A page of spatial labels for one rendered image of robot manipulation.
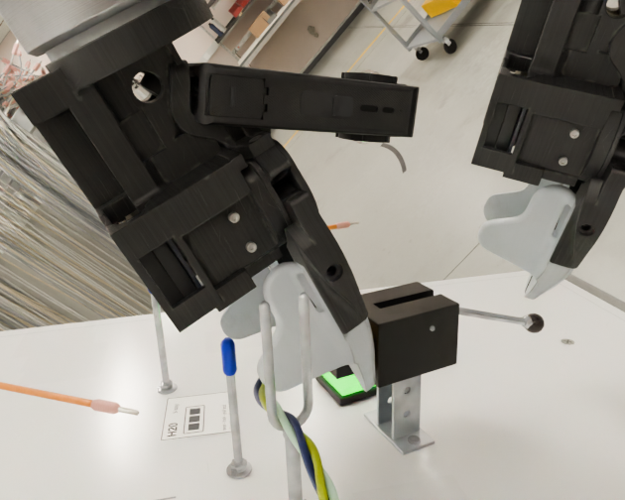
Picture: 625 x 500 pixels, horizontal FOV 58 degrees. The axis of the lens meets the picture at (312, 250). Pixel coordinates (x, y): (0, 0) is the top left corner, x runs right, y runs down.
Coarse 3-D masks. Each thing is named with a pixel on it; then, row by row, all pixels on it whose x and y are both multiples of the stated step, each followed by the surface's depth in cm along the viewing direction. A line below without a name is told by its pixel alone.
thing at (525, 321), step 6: (462, 312) 35; (468, 312) 36; (474, 312) 36; (480, 312) 36; (486, 312) 36; (492, 312) 37; (486, 318) 37; (492, 318) 37; (498, 318) 37; (504, 318) 37; (510, 318) 38; (516, 318) 38; (522, 318) 38; (528, 318) 38; (522, 324) 38; (528, 324) 38; (432, 330) 32
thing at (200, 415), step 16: (176, 400) 40; (192, 400) 40; (208, 400) 40; (224, 400) 40; (176, 416) 38; (192, 416) 38; (208, 416) 38; (224, 416) 38; (176, 432) 36; (192, 432) 36; (208, 432) 36; (224, 432) 36
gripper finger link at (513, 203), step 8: (528, 184) 36; (544, 184) 36; (552, 184) 36; (560, 184) 36; (576, 184) 35; (504, 192) 37; (512, 192) 37; (520, 192) 37; (528, 192) 37; (488, 200) 38; (496, 200) 38; (504, 200) 38; (512, 200) 37; (520, 200) 37; (528, 200) 37; (488, 208) 38; (496, 208) 38; (504, 208) 38; (512, 208) 38; (520, 208) 37; (488, 216) 38; (496, 216) 38; (504, 216) 38; (512, 216) 38; (560, 216) 36; (528, 280) 39
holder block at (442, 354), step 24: (408, 288) 35; (384, 312) 32; (408, 312) 32; (432, 312) 32; (456, 312) 33; (384, 336) 31; (408, 336) 31; (432, 336) 32; (456, 336) 33; (384, 360) 31; (408, 360) 32; (432, 360) 33; (384, 384) 32
